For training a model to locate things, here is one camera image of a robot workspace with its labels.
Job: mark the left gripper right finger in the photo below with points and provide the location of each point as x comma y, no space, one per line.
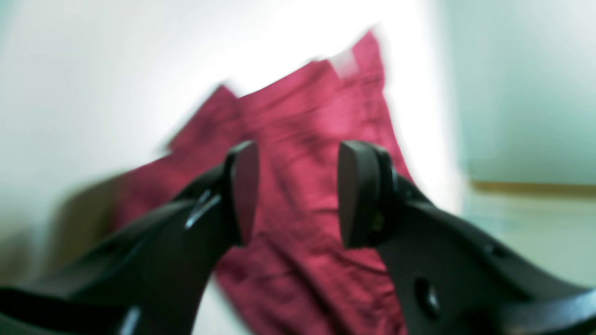
450,277

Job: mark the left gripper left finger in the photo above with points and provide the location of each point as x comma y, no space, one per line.
149,277

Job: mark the dark red long-sleeve t-shirt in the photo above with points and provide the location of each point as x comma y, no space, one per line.
295,277

